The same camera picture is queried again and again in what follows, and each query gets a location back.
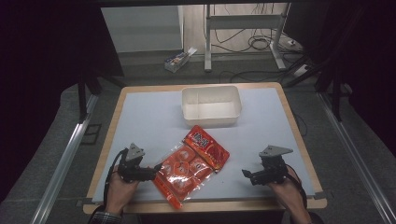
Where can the white metal desk frame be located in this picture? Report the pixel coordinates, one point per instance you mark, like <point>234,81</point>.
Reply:
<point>246,21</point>

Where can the pale blue table mat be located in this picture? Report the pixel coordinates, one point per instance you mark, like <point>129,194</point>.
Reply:
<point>149,124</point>

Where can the person's right hand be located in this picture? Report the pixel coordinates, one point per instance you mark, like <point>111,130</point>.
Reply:
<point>288,194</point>

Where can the white power strip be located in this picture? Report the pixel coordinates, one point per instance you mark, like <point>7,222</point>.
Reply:
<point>300,70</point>

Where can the person's left hand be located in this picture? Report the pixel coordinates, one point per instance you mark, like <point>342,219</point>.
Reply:
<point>120,194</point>

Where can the white plastic container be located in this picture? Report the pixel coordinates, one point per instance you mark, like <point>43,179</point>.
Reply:
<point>211,107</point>

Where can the small printed cardboard box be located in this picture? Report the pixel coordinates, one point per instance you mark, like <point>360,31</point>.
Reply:
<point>179,60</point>

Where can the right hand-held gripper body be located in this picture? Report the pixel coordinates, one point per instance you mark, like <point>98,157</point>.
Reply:
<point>271,169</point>

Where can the black metal stand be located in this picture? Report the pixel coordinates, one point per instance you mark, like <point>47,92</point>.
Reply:
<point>335,99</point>
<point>83,96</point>

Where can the aluminium rail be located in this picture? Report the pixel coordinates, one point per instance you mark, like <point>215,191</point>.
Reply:
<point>355,155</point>
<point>67,155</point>

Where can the black rectangular floor frame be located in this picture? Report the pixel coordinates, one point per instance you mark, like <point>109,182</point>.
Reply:
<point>91,133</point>

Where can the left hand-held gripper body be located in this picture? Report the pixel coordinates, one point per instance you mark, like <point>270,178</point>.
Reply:
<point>134,169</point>

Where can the orange snack packet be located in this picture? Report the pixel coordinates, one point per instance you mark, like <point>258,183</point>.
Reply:
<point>186,165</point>

